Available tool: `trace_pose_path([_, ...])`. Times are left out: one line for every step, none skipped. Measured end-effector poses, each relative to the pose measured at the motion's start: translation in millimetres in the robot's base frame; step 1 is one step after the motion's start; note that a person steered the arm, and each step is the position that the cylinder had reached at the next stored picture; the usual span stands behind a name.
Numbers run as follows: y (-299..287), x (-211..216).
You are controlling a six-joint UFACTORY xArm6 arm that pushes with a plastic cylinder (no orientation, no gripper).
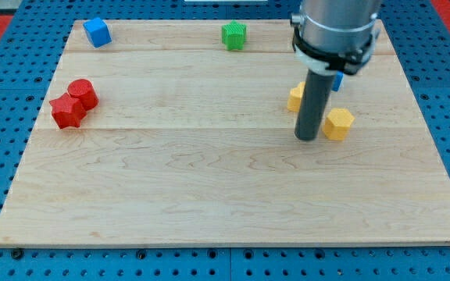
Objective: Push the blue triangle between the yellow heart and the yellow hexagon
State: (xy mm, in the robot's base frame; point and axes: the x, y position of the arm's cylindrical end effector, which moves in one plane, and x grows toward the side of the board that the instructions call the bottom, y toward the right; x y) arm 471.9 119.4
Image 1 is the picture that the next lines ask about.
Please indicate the blue triangle block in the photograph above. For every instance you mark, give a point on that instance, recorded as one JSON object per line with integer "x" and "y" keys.
{"x": 338, "y": 81}

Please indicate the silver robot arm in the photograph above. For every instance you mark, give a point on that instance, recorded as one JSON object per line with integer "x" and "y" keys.
{"x": 332, "y": 36}

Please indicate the yellow heart block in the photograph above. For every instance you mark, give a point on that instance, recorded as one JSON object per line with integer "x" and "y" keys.
{"x": 295, "y": 97}

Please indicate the yellow hexagon block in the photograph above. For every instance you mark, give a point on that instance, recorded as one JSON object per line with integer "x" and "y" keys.
{"x": 337, "y": 124}

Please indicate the light wooden board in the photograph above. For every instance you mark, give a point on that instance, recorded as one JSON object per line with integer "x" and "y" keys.
{"x": 191, "y": 145}

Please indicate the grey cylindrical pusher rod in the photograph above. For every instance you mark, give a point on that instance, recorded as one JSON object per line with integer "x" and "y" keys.
{"x": 313, "y": 103}

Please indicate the green star block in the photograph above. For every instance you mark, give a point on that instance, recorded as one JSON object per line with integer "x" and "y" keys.
{"x": 234, "y": 35}

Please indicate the red cylinder block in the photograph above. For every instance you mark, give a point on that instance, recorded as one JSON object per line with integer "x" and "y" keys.
{"x": 85, "y": 92}

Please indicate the red star block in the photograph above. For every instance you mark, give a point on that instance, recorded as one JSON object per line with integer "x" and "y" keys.
{"x": 67, "y": 111}

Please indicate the blue cube block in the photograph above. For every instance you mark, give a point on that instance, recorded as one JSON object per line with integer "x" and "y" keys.
{"x": 97, "y": 32}

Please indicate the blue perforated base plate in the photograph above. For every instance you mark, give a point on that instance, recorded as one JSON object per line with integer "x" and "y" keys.
{"x": 29, "y": 53}

